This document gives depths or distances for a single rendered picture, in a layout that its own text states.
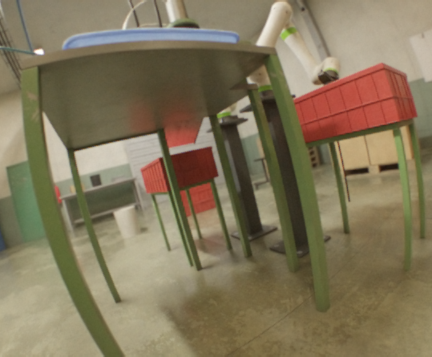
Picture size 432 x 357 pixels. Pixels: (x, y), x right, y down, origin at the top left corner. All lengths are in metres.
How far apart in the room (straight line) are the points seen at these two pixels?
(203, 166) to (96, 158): 5.19
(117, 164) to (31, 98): 6.09
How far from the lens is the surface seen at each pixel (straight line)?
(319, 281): 0.87
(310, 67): 1.50
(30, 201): 6.73
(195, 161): 1.57
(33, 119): 0.51
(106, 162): 6.55
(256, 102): 1.10
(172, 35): 0.73
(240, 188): 1.82
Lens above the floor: 0.62
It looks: 3 degrees down
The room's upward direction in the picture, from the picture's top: 15 degrees counter-clockwise
